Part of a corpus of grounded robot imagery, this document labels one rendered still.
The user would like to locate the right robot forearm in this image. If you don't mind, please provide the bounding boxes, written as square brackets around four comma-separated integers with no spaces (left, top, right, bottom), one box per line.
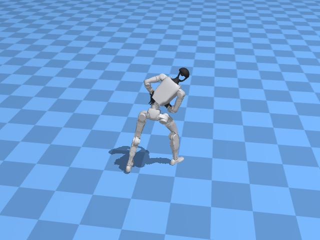
[167,106,176,113]

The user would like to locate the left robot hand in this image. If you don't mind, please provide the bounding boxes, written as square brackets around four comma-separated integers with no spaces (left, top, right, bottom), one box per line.
[149,91,156,105]

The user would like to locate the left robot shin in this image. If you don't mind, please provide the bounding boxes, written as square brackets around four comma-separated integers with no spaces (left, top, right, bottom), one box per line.
[127,137,138,166]

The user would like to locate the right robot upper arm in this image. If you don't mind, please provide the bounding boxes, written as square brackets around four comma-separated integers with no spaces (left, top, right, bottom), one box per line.
[171,88,186,112]

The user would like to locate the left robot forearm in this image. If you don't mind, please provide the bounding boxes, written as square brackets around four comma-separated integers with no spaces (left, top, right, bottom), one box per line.
[145,85,155,94]

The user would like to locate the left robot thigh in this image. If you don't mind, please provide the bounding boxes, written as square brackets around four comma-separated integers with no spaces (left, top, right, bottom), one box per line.
[133,110,148,146]

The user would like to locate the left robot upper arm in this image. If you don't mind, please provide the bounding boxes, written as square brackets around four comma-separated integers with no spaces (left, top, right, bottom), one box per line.
[143,73,168,87]

